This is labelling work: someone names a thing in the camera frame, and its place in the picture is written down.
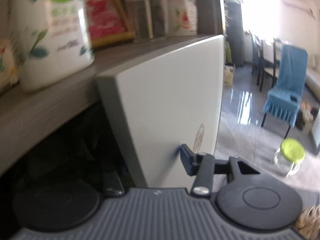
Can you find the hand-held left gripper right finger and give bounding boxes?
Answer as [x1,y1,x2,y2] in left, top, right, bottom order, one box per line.
[179,144,260,197]

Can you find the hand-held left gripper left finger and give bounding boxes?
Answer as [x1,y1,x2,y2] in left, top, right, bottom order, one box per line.
[101,170,125,197]

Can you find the white cabinet door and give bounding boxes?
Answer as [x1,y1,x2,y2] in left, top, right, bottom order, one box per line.
[96,34,225,189]

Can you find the paper bag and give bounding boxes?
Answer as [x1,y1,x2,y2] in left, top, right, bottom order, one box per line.
[224,64,236,86]

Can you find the green round stool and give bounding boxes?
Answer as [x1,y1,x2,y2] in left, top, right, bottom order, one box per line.
[274,137,306,178]

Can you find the dark wooden dining chair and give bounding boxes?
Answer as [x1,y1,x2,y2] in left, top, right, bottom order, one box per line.
[251,34,262,75]
[259,38,283,92]

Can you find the blue covered chair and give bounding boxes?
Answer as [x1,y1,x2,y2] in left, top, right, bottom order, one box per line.
[261,45,308,139]

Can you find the white canister with green lid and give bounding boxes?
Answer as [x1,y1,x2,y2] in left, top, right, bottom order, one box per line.
[10,0,95,92]

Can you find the glass jar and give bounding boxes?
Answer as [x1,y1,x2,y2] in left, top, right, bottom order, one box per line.
[149,0,168,39]
[129,0,153,40]

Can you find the white floral box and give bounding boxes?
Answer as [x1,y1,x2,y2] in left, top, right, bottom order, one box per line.
[165,0,198,37]

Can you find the green plant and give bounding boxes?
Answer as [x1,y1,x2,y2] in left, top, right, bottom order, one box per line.
[217,0,247,30]

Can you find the printed package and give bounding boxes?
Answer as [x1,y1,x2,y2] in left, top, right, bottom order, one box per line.
[0,39,20,95]

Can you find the framed red picture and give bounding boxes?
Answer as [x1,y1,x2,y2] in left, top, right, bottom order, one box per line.
[84,0,137,50]

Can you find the bright window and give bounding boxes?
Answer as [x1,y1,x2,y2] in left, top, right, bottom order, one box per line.
[241,0,285,40]

